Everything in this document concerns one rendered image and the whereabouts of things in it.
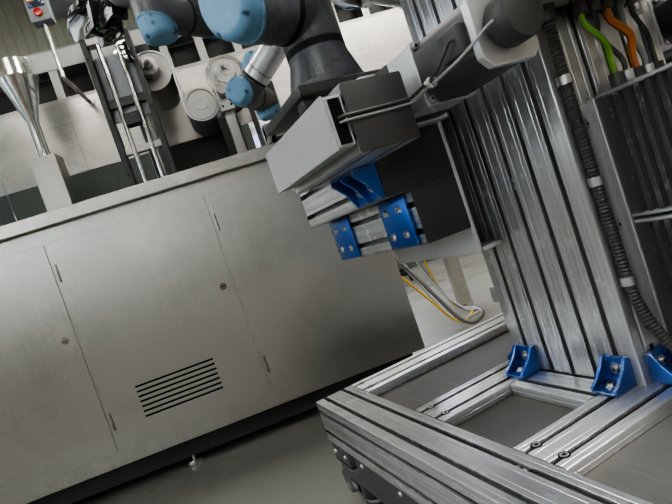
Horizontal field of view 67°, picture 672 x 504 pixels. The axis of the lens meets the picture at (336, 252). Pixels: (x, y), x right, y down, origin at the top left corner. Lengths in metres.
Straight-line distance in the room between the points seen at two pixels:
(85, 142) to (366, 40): 1.30
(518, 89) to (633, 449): 0.50
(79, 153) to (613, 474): 2.15
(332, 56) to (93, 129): 1.56
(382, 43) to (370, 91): 1.85
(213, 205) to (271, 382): 0.59
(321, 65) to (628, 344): 0.67
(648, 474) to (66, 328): 1.51
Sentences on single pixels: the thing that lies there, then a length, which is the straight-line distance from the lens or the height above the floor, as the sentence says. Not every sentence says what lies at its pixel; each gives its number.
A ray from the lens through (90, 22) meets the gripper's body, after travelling 1.35.
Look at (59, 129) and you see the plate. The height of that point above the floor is 1.33.
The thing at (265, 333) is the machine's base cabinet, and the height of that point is 0.33.
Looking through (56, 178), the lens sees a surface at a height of 1.08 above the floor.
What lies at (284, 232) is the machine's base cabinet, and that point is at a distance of 1.64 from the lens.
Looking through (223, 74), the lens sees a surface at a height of 1.24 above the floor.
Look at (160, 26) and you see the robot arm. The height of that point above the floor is 1.07.
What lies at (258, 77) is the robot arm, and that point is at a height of 1.03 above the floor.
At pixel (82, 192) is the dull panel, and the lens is 2.35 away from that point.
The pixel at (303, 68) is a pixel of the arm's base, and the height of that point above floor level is 0.87.
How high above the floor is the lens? 0.57
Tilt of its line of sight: 2 degrees down
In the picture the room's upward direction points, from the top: 19 degrees counter-clockwise
